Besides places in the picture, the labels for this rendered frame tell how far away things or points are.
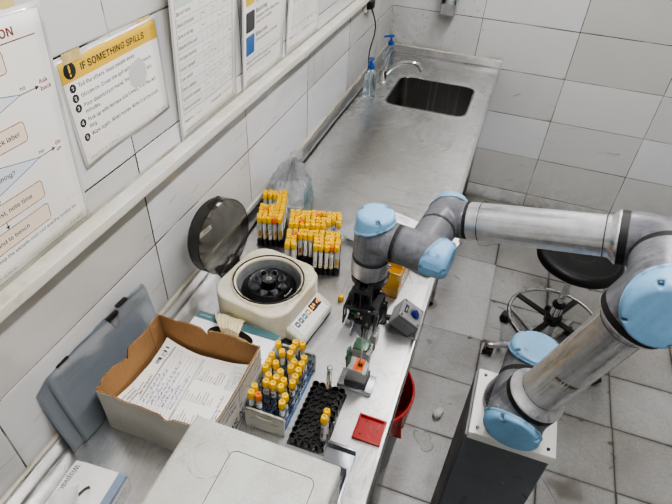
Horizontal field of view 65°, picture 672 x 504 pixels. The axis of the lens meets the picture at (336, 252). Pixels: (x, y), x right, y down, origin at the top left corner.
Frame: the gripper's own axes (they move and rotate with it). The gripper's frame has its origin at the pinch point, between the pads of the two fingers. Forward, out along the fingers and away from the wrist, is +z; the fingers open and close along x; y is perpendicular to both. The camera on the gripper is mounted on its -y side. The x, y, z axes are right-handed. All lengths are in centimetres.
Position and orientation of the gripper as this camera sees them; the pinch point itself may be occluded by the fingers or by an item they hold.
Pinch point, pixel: (364, 330)
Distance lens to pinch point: 124.2
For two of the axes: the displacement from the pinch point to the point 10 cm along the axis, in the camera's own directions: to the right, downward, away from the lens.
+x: 9.4, 2.5, -2.3
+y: -3.3, 6.0, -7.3
